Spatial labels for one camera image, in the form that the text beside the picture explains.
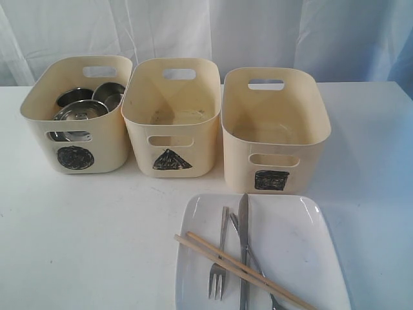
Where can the steel table knife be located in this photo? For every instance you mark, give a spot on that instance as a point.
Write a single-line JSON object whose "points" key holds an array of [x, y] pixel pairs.
{"points": [[243, 222]]}

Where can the wooden chopstick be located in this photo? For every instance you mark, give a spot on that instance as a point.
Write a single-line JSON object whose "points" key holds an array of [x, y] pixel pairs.
{"points": [[226, 253], [206, 253]]}

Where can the cream bin with circle mark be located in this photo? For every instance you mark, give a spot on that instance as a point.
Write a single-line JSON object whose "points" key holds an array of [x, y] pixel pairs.
{"points": [[86, 146]]}

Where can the white backdrop curtain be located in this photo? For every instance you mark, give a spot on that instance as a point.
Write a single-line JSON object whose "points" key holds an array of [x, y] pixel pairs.
{"points": [[331, 40]]}

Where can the cream bin with triangle mark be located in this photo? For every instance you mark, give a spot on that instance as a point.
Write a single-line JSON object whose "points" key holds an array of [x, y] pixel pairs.
{"points": [[171, 109]]}

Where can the steel mug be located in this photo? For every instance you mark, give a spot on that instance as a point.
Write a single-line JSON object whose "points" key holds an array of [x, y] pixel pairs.
{"points": [[76, 94], [110, 94]]}

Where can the cream bin with square mark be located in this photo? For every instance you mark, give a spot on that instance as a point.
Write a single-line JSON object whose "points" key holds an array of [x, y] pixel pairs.
{"points": [[275, 125]]}

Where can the stainless steel bowl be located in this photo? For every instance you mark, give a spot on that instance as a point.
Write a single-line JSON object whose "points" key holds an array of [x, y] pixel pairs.
{"points": [[79, 110]]}

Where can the white rectangular plate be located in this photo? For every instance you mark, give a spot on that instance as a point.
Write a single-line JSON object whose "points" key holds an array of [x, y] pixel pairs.
{"points": [[290, 238]]}

